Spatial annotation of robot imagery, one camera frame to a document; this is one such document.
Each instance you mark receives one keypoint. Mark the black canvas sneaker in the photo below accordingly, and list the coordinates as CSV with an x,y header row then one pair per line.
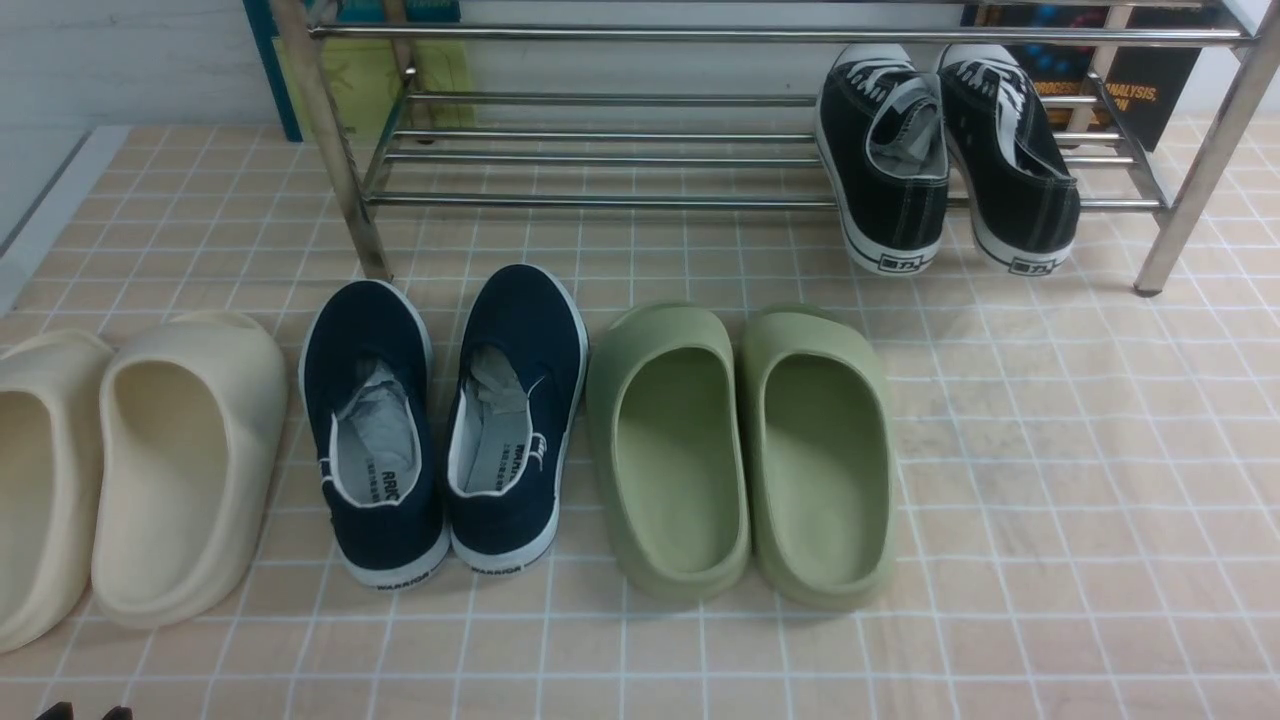
x,y
1025,204
879,135

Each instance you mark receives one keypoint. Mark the silver metal shoe rack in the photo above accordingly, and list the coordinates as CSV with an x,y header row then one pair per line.
x,y
715,118

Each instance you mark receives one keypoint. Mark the navy slip-on shoe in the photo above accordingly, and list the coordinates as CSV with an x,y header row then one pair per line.
x,y
523,360
365,374

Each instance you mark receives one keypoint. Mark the green foam slipper left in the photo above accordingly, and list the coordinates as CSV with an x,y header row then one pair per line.
x,y
664,434

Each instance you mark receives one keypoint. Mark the cream foam slipper right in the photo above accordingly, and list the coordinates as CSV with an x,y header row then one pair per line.
x,y
192,413

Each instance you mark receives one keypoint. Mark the cream foam slipper left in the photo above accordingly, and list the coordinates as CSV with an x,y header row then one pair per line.
x,y
51,476

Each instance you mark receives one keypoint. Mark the green foam slipper right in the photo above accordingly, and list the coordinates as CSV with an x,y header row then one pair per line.
x,y
816,418

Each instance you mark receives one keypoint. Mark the blue and yellow poster board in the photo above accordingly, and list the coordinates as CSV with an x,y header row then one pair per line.
x,y
363,74

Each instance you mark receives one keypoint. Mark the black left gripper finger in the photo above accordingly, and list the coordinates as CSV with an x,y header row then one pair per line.
x,y
59,711

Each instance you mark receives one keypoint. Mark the green foam slipper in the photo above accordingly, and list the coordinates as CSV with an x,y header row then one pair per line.
x,y
664,434
816,418

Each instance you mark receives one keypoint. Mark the black canvas sneaker right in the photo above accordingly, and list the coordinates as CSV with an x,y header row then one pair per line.
x,y
1025,204

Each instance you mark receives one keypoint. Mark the black poster with orange text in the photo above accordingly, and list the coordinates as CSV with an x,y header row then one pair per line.
x,y
1144,82

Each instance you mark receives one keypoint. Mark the black canvas sneaker left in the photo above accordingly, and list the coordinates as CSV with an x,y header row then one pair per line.
x,y
879,135

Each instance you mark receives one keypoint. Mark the cream foam slipper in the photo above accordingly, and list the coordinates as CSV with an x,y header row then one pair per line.
x,y
51,476
192,413

